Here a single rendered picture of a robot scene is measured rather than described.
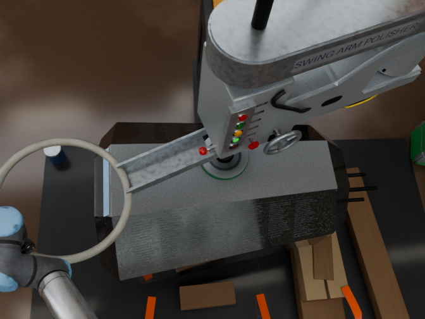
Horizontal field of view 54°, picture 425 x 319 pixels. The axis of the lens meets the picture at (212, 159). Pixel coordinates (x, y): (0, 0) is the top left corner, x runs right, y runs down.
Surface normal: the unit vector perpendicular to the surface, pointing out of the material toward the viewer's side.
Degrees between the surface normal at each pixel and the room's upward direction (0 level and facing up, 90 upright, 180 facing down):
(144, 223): 45
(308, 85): 4
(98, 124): 0
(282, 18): 0
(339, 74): 40
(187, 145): 9
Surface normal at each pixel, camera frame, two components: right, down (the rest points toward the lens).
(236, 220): 0.16, 0.38
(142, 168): -0.06, -0.33
